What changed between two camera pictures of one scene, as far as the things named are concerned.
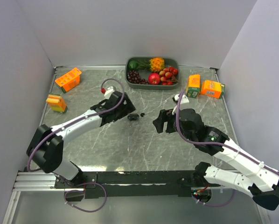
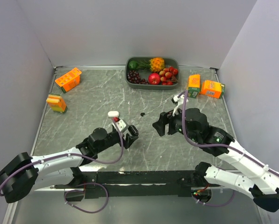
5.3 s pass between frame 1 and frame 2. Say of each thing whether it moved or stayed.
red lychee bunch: stayed
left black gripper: moved
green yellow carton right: stayed
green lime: stayed
